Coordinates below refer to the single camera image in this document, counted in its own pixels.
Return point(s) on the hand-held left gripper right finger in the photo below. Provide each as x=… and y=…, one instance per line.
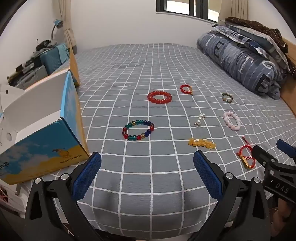
x=208, y=176

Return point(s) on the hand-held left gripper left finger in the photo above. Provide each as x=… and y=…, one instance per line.
x=86, y=176

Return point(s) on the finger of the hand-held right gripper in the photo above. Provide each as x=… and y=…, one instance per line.
x=285, y=148
x=263, y=157

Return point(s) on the blue and yellow cardboard box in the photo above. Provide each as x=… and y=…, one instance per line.
x=46, y=148

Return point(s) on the person's right hand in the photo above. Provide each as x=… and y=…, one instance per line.
x=286, y=210

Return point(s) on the wooden headboard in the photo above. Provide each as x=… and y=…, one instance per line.
x=289, y=92

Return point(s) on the white packaging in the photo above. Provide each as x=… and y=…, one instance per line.
x=9, y=199

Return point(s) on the folded grey printed duvet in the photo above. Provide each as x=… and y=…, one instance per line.
x=238, y=62

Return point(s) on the grey suitcase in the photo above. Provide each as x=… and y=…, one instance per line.
x=30, y=77

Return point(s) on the teal suitcase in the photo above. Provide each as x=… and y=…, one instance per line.
x=52, y=61

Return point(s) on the brown blanket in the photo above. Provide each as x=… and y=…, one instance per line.
x=259, y=26

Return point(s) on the stack of black devices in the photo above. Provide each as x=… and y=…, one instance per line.
x=25, y=66

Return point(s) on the light blue cloth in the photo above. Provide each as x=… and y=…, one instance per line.
x=63, y=52

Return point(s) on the pile of dark items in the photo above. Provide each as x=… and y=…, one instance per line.
x=45, y=44

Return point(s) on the beige curtain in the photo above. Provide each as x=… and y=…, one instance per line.
x=68, y=18
x=233, y=9

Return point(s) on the blue desk lamp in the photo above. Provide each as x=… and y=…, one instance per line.
x=57, y=23

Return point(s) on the dark framed window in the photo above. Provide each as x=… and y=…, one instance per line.
x=185, y=7

